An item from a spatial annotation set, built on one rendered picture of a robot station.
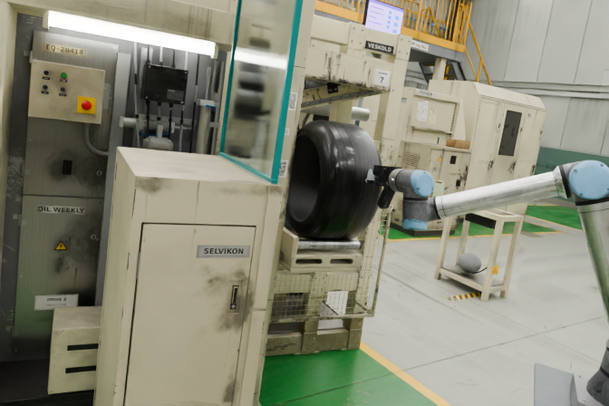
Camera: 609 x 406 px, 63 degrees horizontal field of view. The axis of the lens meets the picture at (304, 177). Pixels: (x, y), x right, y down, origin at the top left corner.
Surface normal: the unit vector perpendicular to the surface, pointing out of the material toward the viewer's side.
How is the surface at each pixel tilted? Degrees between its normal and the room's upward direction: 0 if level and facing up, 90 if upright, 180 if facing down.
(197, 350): 90
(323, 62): 90
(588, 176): 82
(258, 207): 90
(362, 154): 55
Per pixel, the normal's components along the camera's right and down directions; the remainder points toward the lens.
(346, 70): 0.42, 0.18
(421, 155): -0.81, -0.04
